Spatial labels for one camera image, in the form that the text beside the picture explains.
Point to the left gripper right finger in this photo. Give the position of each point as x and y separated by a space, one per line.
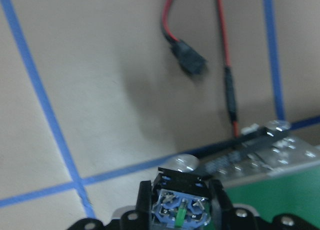
221 206

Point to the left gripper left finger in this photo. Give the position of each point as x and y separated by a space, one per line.
143 208

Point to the green push button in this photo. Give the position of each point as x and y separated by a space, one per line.
180 201

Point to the green conveyor belt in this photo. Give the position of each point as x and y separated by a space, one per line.
266 166

